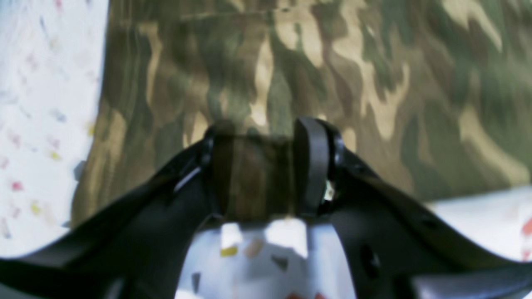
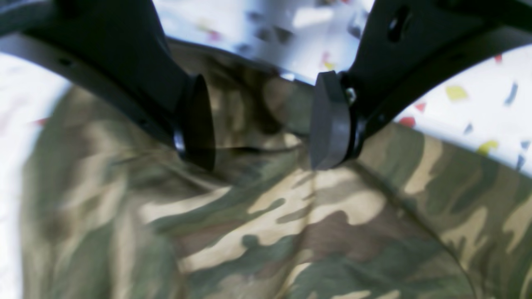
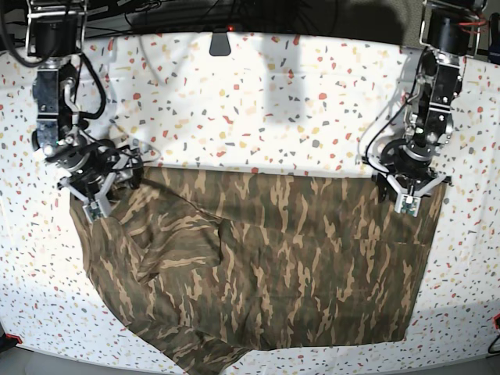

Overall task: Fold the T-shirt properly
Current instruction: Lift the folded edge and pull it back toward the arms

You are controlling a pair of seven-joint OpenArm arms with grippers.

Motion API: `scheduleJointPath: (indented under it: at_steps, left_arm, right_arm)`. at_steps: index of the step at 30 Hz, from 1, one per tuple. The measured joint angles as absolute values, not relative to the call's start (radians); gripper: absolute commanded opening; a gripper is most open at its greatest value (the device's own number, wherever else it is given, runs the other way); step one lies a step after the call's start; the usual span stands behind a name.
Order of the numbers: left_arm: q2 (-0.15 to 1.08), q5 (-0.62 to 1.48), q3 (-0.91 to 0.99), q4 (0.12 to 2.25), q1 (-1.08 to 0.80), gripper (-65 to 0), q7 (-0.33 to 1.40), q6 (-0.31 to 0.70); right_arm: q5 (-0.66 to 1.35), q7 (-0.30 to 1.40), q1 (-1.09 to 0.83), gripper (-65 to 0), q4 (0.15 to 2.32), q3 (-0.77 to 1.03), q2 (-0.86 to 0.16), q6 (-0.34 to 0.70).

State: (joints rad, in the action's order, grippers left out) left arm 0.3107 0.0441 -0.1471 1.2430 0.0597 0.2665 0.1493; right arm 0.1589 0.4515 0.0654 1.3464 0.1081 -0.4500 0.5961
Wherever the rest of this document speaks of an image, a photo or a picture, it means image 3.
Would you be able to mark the terrazzo pattern table cloth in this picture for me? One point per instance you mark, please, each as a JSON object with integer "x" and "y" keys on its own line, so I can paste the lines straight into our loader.
{"x": 276, "y": 104}

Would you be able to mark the orange clamp right corner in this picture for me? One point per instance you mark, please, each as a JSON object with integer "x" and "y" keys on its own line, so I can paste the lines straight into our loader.
{"x": 496, "y": 320}

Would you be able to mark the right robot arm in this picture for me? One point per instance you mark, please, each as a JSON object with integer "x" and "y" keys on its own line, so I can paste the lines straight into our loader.
{"x": 55, "y": 34}

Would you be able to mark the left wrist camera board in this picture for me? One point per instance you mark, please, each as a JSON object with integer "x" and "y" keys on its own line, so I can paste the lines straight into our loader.
{"x": 407, "y": 204}

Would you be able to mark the orange clamp corner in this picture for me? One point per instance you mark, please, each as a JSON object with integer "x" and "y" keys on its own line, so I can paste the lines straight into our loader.
{"x": 496, "y": 320}
{"x": 12, "y": 339}

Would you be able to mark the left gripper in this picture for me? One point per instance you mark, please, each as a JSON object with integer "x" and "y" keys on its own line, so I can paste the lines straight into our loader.
{"x": 407, "y": 160}

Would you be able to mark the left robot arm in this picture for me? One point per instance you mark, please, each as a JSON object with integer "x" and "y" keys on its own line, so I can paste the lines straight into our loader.
{"x": 449, "y": 32}

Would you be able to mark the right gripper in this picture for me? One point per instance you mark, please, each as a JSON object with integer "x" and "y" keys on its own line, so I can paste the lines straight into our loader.
{"x": 96, "y": 167}

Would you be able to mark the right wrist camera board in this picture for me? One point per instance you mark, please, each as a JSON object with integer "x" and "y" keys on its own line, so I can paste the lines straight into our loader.
{"x": 96, "y": 209}

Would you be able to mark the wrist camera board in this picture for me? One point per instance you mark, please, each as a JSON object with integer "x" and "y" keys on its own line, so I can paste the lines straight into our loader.
{"x": 407, "y": 204}
{"x": 96, "y": 209}

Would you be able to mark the camouflage T-shirt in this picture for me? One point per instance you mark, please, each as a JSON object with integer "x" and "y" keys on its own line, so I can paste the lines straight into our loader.
{"x": 207, "y": 266}

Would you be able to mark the orange clamp left corner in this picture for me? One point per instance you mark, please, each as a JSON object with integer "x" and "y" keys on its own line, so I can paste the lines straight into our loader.
{"x": 12, "y": 339}

